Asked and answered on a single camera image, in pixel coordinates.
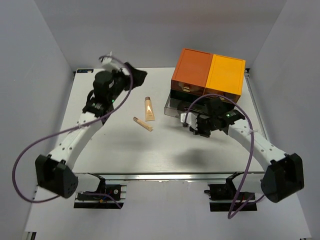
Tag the clear yellow drawer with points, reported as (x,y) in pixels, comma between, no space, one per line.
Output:
(234,97)

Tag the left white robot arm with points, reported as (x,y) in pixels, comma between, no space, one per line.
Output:
(54,171)

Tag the blue table label sticker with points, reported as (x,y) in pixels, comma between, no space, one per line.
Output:
(84,71)

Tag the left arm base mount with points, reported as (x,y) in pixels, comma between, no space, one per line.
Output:
(98,192)

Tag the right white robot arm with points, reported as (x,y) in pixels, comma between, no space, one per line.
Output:
(283,173)

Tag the small beige concealer tube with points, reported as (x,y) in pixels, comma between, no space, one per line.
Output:
(143,124)

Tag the yellow drawer box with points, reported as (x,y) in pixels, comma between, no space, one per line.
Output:
(226,74)

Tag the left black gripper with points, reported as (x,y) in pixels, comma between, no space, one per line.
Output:
(139,77)

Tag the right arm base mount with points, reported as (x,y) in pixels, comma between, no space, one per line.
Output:
(225,195)

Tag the clear orange drawer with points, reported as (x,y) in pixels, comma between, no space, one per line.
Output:
(187,88)

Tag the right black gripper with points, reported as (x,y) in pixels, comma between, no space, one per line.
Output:
(199,131)

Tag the orange drawer box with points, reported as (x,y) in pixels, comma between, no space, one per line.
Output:
(193,67)

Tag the large beige cosmetic tube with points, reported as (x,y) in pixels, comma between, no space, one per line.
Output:
(149,113)

